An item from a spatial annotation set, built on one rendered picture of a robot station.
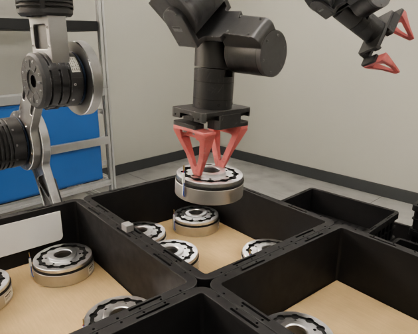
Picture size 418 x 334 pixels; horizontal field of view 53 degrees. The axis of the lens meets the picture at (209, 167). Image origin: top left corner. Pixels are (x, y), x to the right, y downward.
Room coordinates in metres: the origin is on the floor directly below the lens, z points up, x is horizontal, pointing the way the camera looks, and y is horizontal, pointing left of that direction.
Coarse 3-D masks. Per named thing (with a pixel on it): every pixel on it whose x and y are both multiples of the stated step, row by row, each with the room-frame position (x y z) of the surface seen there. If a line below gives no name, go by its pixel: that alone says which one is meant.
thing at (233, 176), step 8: (184, 168) 0.61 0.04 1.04; (224, 168) 0.62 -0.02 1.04; (232, 168) 0.63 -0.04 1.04; (176, 176) 0.59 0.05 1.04; (192, 176) 0.58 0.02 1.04; (224, 176) 0.59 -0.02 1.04; (232, 176) 0.59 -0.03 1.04; (240, 176) 0.59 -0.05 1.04; (192, 184) 0.56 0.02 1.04; (200, 184) 0.55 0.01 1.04; (208, 184) 0.55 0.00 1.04; (216, 184) 0.55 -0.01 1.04; (224, 184) 0.55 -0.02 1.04; (232, 184) 0.56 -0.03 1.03
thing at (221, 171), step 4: (204, 168) 0.61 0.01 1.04; (208, 168) 0.61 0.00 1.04; (212, 168) 0.61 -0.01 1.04; (216, 168) 0.61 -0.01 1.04; (220, 168) 0.61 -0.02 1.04; (204, 172) 0.58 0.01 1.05; (216, 172) 0.59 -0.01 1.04; (220, 172) 0.59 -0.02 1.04; (224, 172) 0.59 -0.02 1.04; (200, 176) 0.58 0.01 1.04; (204, 176) 0.58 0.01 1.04; (208, 176) 0.58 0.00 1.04; (212, 176) 0.58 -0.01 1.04; (216, 176) 0.58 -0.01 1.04; (220, 176) 0.58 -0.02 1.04
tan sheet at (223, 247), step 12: (168, 228) 0.85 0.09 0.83; (228, 228) 0.85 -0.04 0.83; (192, 240) 0.79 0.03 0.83; (204, 240) 0.79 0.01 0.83; (216, 240) 0.79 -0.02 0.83; (228, 240) 0.79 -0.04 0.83; (240, 240) 0.79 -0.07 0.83; (252, 240) 0.79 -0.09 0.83; (204, 252) 0.74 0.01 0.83; (216, 252) 0.74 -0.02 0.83; (228, 252) 0.74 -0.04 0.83; (240, 252) 0.74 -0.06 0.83; (204, 264) 0.69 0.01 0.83; (216, 264) 0.69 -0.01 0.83
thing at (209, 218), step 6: (180, 210) 0.88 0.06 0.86; (210, 210) 0.88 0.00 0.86; (180, 216) 0.85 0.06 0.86; (210, 216) 0.85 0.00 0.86; (216, 216) 0.85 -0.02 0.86; (180, 222) 0.82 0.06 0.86; (186, 222) 0.81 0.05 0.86; (192, 222) 0.81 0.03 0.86; (198, 222) 0.81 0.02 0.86; (204, 222) 0.81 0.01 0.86; (210, 222) 0.82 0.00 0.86
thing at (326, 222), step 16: (112, 192) 0.81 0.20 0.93; (256, 192) 0.81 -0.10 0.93; (96, 208) 0.73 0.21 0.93; (288, 208) 0.73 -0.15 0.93; (144, 240) 0.60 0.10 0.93; (288, 240) 0.60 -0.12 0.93; (176, 256) 0.54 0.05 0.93; (256, 256) 0.54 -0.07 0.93; (192, 272) 0.50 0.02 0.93; (224, 272) 0.50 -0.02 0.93
